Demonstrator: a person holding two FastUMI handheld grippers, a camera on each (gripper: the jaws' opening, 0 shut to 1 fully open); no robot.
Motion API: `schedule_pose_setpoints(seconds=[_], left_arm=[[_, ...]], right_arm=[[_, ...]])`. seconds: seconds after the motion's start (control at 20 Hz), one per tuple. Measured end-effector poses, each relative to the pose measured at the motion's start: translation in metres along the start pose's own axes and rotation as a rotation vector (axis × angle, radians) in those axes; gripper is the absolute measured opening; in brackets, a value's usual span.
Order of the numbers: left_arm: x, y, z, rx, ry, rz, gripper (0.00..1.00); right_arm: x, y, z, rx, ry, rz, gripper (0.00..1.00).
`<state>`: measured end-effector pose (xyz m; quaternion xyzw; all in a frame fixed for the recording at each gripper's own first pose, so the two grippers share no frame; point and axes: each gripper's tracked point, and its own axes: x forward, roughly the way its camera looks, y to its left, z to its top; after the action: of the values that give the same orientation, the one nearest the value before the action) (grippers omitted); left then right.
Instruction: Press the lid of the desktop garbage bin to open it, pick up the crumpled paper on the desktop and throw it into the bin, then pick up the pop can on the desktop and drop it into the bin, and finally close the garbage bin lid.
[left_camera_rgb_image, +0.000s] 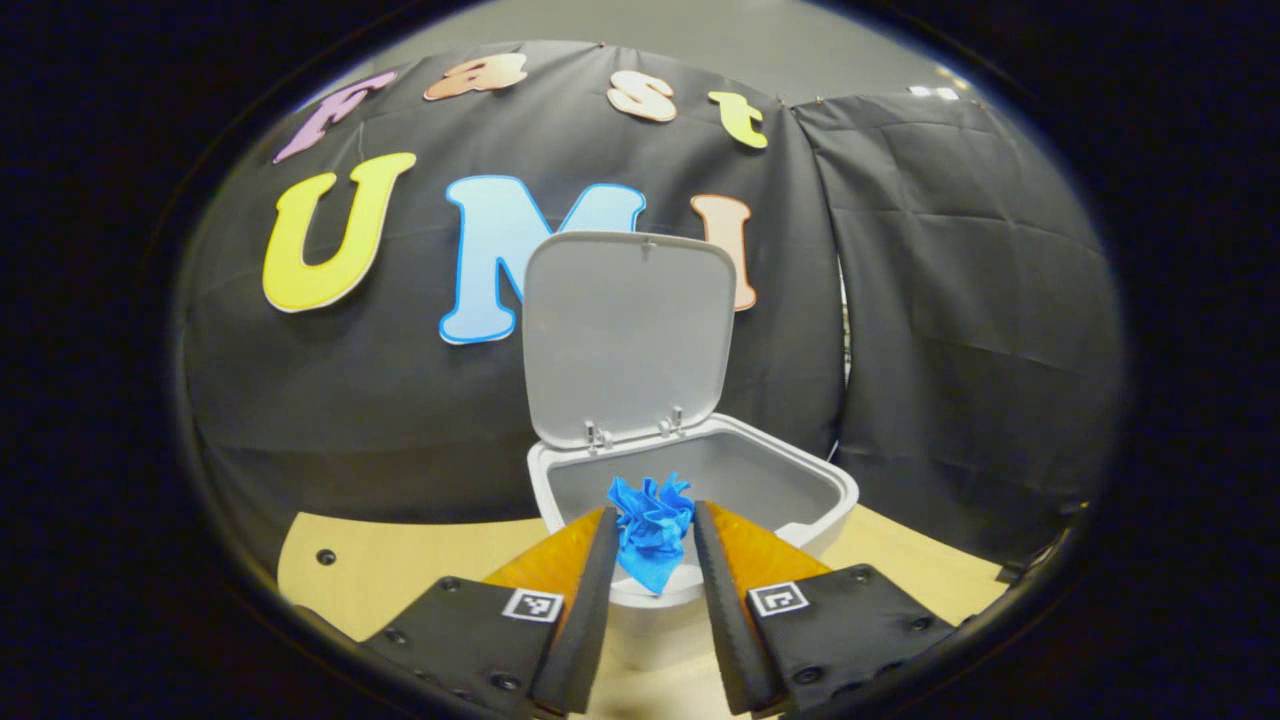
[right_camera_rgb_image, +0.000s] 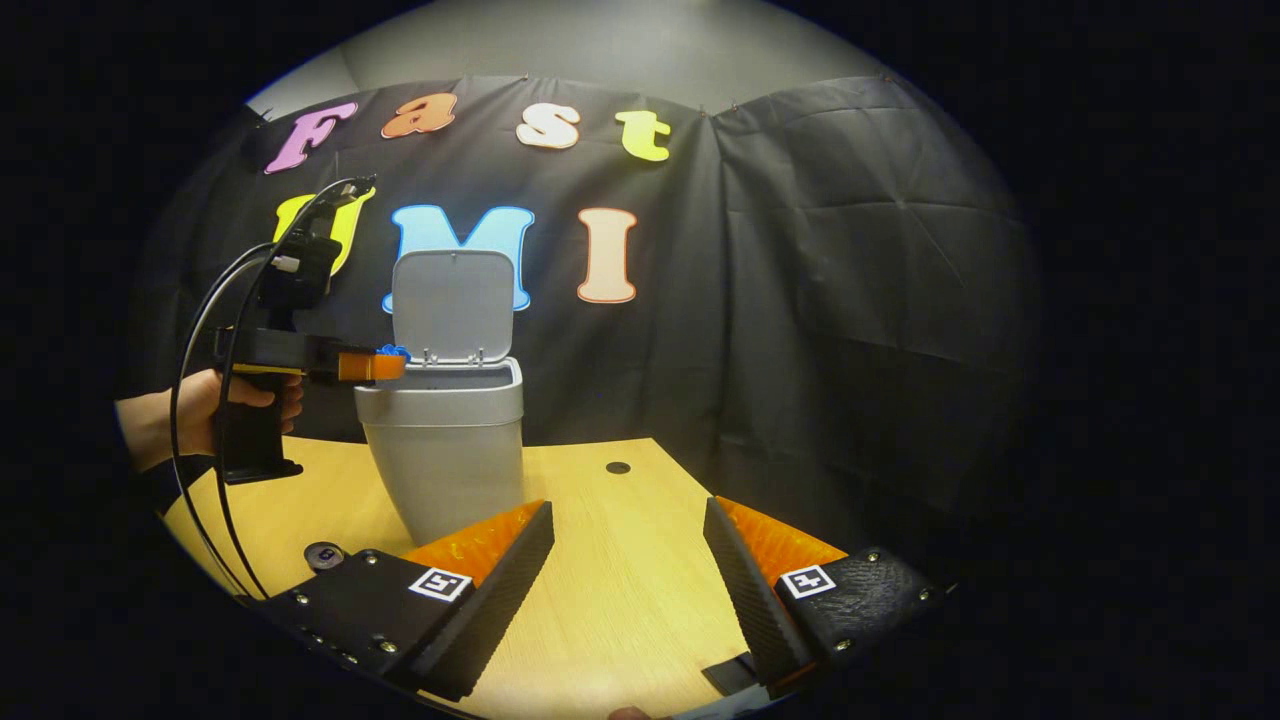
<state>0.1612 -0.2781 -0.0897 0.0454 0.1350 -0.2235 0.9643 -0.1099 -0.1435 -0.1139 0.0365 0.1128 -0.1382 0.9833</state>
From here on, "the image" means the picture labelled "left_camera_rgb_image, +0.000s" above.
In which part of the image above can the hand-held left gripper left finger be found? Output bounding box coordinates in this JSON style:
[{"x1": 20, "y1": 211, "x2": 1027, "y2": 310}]
[{"x1": 360, "y1": 506, "x2": 623, "y2": 719}]

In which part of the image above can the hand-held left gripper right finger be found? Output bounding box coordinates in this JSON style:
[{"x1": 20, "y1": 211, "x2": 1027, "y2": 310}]
[{"x1": 692, "y1": 500, "x2": 959, "y2": 719}]

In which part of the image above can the blue paper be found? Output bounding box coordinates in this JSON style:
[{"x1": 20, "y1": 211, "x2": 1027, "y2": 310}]
[{"x1": 607, "y1": 473, "x2": 696, "y2": 597}]

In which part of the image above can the white desktop garbage bin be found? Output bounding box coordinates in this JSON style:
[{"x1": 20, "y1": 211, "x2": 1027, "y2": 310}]
[{"x1": 522, "y1": 231, "x2": 861, "y2": 673}]

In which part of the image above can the wooden desktop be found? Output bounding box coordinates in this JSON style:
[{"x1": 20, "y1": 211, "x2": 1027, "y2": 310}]
[{"x1": 277, "y1": 505, "x2": 1011, "y2": 720}]

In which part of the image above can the black backdrop cloth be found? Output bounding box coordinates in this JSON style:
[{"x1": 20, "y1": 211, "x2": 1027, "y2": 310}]
[{"x1": 180, "y1": 40, "x2": 1126, "y2": 581}]

